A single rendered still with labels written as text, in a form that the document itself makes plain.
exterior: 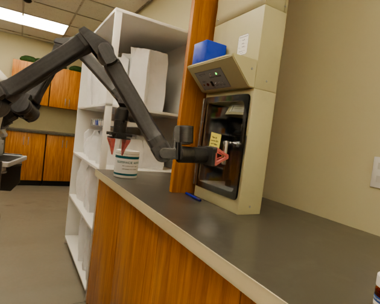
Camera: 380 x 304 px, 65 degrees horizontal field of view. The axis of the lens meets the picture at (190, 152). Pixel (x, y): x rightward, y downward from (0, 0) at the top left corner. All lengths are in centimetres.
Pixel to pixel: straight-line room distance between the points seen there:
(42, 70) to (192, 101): 65
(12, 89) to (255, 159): 84
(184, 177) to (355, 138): 74
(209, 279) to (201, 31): 107
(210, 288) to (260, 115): 63
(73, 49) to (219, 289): 83
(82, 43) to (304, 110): 101
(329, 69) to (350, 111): 23
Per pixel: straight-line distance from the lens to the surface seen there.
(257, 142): 115
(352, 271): 85
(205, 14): 151
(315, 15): 164
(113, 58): 102
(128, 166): 164
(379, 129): 132
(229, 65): 112
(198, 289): 89
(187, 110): 139
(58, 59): 107
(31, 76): 107
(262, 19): 121
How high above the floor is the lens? 121
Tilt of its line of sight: 3 degrees down
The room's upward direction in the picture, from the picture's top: 7 degrees clockwise
